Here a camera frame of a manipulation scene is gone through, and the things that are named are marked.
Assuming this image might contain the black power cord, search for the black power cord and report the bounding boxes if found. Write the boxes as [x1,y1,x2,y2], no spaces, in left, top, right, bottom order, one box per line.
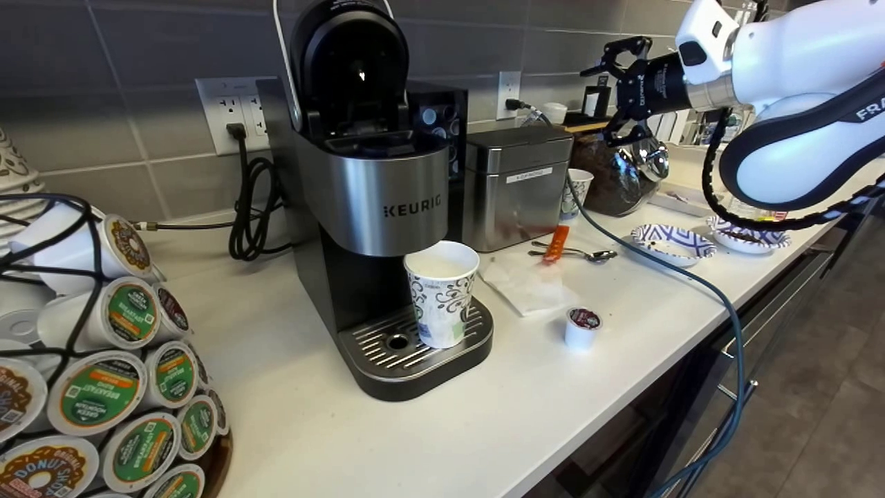
[134,123,286,262]

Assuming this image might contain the white wall outlet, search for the white wall outlet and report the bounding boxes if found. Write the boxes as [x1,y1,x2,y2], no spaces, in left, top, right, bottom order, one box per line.
[494,70,524,123]

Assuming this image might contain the small white cup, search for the small white cup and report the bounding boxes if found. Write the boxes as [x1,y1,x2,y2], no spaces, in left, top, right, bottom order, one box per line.
[539,96,573,131]

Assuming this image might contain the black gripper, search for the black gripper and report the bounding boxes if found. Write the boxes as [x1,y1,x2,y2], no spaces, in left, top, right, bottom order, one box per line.
[577,35,692,149]

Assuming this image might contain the black rectangular object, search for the black rectangular object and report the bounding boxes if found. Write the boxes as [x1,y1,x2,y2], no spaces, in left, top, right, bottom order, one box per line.
[580,82,611,120]

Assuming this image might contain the brown lid coffee pod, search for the brown lid coffee pod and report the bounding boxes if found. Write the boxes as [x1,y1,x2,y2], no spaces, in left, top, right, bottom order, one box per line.
[0,356,50,445]
[0,435,101,498]
[7,207,158,284]

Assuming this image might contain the wooden rack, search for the wooden rack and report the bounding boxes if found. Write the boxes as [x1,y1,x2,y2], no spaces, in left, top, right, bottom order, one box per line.
[560,117,614,139]

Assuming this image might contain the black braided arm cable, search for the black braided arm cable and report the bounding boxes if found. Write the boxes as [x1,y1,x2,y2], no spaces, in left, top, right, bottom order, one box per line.
[700,109,885,232]

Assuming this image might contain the stainless steel toaster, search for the stainless steel toaster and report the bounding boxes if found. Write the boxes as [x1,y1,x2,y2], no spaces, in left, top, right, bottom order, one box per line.
[459,123,574,257]

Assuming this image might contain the white paper napkin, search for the white paper napkin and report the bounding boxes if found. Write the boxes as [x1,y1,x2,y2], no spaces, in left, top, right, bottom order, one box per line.
[479,251,577,320]

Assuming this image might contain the dark metal kettle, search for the dark metal kettle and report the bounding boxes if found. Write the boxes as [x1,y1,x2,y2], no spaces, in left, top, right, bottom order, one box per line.
[570,134,675,219]

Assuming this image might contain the orange handled scissors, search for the orange handled scissors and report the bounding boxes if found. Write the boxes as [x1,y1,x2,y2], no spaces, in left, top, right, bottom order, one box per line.
[524,224,620,268]

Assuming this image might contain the single coffee pod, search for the single coffee pod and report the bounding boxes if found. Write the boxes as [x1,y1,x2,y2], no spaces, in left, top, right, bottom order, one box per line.
[560,304,603,356]

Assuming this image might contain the double wall outlet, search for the double wall outlet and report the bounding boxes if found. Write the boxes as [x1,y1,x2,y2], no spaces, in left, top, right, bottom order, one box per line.
[192,74,271,159]

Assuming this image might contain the coffee pod carousel rack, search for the coffee pod carousel rack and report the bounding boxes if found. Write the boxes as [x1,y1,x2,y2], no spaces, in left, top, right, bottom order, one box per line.
[0,189,232,498]

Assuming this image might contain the blue patterned plate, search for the blue patterned plate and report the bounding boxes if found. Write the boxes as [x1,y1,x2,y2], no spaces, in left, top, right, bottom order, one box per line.
[627,221,716,271]

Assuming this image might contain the green lid coffee pod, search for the green lid coffee pod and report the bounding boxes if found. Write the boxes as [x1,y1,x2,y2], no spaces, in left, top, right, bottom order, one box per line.
[98,410,183,496]
[35,273,162,355]
[140,461,208,498]
[43,348,150,439]
[173,394,221,461]
[144,341,205,413]

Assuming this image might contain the dark blue cable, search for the dark blue cable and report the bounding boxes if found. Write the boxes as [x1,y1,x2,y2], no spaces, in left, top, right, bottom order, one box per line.
[504,95,761,498]

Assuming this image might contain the Keurig coffee machine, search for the Keurig coffee machine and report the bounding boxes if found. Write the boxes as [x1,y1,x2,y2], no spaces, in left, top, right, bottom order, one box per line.
[271,0,494,405]

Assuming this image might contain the dark lid coffee pod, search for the dark lid coffee pod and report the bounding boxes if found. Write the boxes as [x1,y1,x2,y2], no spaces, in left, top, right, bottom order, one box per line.
[152,284,192,341]

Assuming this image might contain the patterned paper cup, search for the patterned paper cup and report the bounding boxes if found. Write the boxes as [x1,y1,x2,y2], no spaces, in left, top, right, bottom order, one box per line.
[400,239,484,351]

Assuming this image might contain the silver cabinet handle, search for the silver cabinet handle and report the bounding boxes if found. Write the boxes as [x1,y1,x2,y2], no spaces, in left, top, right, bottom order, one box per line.
[716,334,761,402]

